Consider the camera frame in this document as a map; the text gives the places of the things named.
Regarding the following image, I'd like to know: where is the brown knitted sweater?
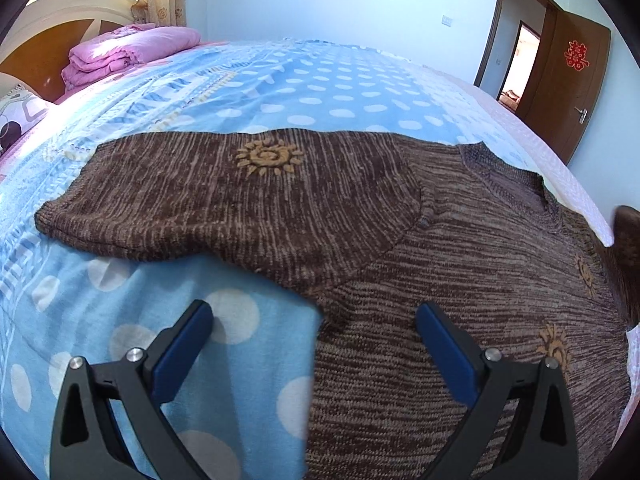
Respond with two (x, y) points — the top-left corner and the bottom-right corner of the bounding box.
(35, 129), (639, 479)

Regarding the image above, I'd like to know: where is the blue pink dotted bed sheet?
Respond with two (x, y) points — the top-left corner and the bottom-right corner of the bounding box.
(1, 41), (611, 479)

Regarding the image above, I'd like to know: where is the patterned white pillow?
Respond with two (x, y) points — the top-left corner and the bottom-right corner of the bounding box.
(0, 84), (54, 155)

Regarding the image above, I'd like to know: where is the folded pink blanket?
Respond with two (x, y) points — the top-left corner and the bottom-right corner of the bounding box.
(61, 24), (201, 92)

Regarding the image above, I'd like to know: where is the white and wood headboard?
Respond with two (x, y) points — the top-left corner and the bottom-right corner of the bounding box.
(1, 0), (137, 102)

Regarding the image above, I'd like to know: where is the brown wooden door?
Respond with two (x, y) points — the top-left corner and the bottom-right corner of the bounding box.
(515, 6), (611, 162)

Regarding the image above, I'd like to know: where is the red double happiness decal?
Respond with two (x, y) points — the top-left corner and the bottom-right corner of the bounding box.
(563, 40), (590, 72)

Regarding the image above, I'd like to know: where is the silver door handle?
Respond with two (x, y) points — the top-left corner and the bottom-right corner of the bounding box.
(575, 107), (588, 125)

